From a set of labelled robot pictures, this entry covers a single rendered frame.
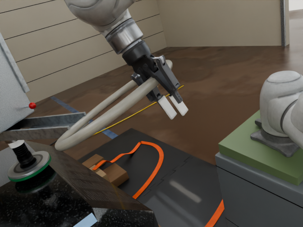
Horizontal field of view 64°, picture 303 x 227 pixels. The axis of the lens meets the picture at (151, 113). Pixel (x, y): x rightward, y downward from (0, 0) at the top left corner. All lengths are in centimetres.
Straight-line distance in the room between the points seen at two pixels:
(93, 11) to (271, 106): 68
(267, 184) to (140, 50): 67
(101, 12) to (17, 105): 88
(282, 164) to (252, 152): 11
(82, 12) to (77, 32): 608
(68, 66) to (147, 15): 273
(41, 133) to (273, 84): 90
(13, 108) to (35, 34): 510
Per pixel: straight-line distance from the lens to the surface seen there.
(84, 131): 66
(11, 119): 126
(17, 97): 129
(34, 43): 630
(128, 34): 64
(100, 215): 104
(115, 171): 243
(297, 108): 83
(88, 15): 49
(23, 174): 137
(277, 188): 99
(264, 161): 100
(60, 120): 116
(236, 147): 106
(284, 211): 106
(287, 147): 103
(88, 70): 664
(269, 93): 93
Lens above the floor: 147
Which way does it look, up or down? 25 degrees down
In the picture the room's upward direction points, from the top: 16 degrees counter-clockwise
